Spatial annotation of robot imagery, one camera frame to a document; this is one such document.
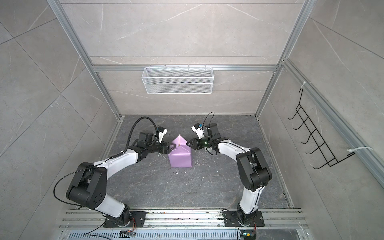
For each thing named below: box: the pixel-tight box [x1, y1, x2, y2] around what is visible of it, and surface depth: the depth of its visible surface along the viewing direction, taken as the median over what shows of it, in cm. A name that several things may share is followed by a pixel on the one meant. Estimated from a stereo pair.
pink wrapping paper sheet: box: [168, 134, 193, 168], surface depth 87 cm
